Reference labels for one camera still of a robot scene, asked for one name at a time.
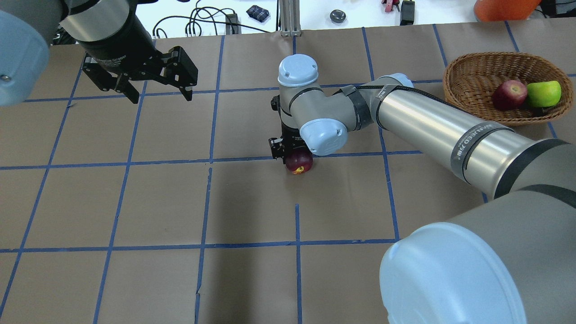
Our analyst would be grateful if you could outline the dark purple apple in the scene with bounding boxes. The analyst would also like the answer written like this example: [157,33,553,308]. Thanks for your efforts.
[285,149,314,175]

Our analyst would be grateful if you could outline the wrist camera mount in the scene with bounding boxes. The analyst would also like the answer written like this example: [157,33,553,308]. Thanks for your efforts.
[271,95,282,116]

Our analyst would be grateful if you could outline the red apple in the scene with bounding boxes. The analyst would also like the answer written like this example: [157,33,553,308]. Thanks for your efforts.
[491,80,527,111]

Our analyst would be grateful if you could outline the black cables on desk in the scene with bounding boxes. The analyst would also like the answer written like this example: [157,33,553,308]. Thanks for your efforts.
[152,0,282,37]

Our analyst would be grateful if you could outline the wicker basket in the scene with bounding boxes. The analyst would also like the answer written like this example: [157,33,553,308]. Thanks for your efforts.
[443,52,574,126]

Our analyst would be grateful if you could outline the blue checkered pouch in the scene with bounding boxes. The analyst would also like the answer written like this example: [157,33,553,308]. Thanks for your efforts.
[246,5,270,23]

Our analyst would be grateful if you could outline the black box on desk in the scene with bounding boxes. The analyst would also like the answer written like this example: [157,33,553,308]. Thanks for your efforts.
[399,0,415,26]

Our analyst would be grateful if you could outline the red tool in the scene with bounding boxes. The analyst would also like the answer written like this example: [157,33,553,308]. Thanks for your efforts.
[381,0,400,13]

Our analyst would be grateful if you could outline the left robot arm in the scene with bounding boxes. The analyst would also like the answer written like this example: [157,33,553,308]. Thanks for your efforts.
[0,0,199,106]

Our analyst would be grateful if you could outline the orange object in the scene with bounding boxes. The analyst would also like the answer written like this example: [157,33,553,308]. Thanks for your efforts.
[473,0,541,22]

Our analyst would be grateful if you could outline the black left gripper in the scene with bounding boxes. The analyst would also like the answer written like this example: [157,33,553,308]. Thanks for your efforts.
[78,22,199,104]

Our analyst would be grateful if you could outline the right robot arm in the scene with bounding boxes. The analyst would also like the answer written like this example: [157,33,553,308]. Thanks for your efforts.
[270,54,575,324]

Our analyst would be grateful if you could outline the green apple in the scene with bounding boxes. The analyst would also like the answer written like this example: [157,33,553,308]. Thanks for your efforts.
[526,81,562,108]

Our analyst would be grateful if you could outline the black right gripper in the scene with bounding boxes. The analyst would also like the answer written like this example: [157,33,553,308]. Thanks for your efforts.
[268,126,311,162]

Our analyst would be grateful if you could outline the aluminium frame post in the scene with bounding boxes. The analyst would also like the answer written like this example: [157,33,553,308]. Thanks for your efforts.
[278,0,302,37]

